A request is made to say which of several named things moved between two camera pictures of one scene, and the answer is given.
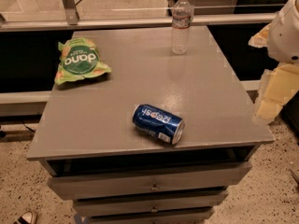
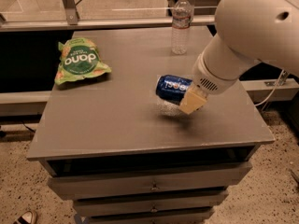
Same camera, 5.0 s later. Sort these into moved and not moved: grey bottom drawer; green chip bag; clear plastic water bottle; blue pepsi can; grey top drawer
Moved: blue pepsi can
Not moved: green chip bag; grey bottom drawer; grey top drawer; clear plastic water bottle
